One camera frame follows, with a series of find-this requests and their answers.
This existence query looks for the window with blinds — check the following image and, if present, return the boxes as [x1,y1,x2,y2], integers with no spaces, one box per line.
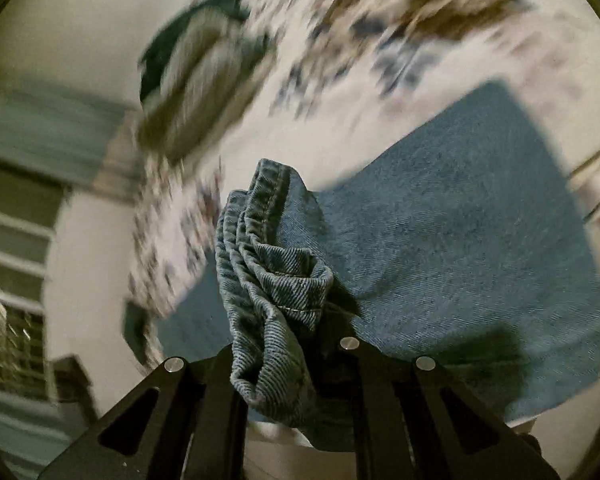
[0,205,56,401]

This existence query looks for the floral printed bedsheet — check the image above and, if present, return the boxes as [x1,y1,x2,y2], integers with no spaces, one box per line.
[128,0,600,361]

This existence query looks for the grey green folded garment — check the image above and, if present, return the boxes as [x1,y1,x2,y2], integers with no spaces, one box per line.
[137,0,276,161]

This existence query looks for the dark chair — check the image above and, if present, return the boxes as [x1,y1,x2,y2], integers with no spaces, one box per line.
[50,355,101,426]

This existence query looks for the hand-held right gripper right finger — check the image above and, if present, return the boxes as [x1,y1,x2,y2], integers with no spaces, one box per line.
[314,310,561,480]

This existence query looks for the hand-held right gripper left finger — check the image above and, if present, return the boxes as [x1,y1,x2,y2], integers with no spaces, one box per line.
[39,344,251,480]

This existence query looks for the blue denim pants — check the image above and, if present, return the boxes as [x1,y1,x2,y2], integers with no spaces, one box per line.
[156,81,600,453]

